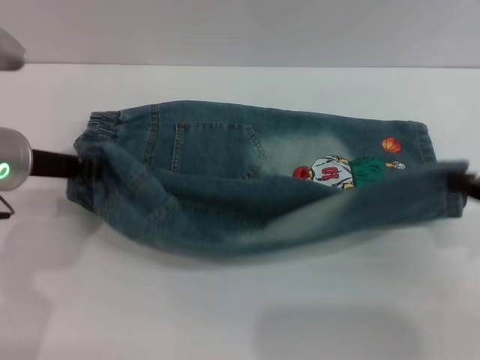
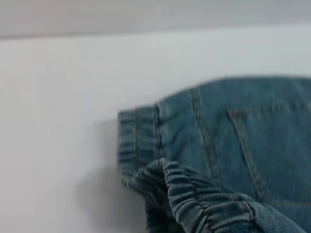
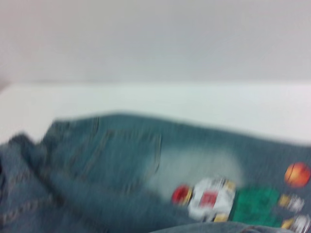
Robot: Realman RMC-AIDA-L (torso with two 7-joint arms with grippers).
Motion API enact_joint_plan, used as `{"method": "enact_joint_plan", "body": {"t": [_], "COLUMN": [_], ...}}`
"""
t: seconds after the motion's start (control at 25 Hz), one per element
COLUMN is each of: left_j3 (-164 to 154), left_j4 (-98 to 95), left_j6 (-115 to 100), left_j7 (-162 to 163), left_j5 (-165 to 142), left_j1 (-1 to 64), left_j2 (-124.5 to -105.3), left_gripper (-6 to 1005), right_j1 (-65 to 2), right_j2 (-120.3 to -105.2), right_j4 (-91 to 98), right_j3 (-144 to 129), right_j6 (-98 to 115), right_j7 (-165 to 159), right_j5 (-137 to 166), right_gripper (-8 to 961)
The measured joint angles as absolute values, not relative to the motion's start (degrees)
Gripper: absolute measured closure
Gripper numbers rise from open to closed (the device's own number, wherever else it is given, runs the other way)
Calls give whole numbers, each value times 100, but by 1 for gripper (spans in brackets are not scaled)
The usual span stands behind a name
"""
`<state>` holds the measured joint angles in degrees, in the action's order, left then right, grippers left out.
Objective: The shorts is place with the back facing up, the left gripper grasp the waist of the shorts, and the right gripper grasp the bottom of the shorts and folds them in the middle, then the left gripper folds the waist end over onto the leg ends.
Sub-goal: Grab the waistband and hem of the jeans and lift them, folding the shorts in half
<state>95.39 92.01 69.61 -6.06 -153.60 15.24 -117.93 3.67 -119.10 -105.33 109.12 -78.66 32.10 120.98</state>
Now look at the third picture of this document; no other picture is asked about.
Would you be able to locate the blue denim shorts basketball print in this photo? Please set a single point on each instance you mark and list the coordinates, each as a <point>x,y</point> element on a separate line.
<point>109,170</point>

